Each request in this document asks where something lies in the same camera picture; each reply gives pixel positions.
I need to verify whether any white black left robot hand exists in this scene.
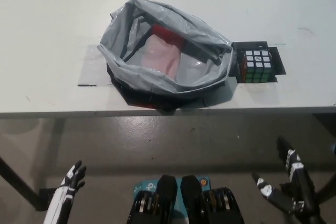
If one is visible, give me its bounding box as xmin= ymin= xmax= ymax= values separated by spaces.
xmin=43 ymin=159 xmax=87 ymax=224

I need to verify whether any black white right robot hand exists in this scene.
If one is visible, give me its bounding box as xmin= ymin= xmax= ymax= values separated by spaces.
xmin=251 ymin=135 xmax=329 ymax=224

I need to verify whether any rubik's cube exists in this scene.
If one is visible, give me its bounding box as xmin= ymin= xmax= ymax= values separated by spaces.
xmin=239 ymin=50 xmax=272 ymax=83

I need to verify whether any grey plastic bag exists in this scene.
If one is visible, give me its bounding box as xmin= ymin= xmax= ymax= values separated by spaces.
xmin=97 ymin=0 xmax=238 ymax=112

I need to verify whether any black table leg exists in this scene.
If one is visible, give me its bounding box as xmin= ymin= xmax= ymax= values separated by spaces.
xmin=0 ymin=155 xmax=43 ymax=205
xmin=313 ymin=167 xmax=336 ymax=209

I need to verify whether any teal tp-link box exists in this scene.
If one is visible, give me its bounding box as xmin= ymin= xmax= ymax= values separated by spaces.
xmin=132 ymin=173 xmax=212 ymax=217

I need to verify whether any black ribbed robot torso block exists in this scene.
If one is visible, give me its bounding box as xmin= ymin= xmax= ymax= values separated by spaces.
xmin=127 ymin=174 xmax=179 ymax=224
xmin=181 ymin=174 xmax=246 ymax=224

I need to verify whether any clear tape patch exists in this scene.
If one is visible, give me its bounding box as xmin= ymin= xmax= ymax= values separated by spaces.
xmin=77 ymin=44 xmax=118 ymax=87

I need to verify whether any black tape square marker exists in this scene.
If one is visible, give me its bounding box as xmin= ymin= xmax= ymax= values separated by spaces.
xmin=228 ymin=40 xmax=287 ymax=83

